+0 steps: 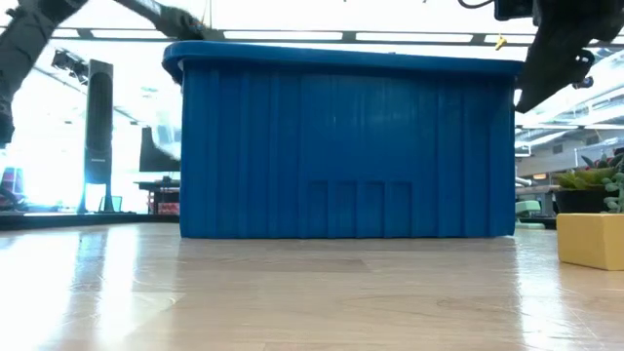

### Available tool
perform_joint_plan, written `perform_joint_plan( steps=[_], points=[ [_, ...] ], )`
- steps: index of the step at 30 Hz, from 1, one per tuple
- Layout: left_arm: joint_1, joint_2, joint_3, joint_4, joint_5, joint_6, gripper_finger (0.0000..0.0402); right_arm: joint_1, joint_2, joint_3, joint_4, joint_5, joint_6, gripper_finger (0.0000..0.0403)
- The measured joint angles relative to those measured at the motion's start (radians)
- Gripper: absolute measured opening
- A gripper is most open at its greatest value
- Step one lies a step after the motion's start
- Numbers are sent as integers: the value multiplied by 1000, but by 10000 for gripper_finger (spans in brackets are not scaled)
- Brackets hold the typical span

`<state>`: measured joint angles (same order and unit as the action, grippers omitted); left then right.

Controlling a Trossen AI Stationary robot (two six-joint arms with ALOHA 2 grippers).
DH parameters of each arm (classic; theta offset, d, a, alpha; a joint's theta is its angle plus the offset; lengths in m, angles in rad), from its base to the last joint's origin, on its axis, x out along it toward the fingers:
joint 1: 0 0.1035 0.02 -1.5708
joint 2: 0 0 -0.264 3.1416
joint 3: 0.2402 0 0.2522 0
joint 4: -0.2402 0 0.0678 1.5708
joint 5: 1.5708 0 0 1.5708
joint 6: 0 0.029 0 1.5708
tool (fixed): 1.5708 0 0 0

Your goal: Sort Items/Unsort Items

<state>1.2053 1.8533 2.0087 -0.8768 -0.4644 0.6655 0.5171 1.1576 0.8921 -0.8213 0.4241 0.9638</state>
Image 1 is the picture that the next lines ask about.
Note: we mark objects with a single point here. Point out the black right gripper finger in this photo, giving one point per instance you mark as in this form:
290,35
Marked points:
546,78

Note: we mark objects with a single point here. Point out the large blue plastic bin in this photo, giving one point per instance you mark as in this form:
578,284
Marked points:
341,146

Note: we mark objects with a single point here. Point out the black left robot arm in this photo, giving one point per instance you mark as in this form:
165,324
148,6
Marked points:
24,49

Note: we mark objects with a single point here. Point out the black ceiling device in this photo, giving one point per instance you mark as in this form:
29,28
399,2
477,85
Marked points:
585,84

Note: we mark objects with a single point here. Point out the small yellow hanging hook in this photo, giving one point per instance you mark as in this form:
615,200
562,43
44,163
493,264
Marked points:
500,42

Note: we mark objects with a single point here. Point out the artificial succulent in black pot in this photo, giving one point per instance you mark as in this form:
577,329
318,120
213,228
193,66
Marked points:
585,195

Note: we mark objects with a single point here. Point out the black pillar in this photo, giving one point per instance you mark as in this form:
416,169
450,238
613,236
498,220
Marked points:
99,122

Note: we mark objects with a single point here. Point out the black background monitor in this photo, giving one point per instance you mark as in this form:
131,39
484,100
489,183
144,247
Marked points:
156,156

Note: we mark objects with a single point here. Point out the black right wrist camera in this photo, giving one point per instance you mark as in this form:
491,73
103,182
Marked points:
514,9

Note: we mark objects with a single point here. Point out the black ceiling camera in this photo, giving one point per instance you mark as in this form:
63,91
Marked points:
68,63

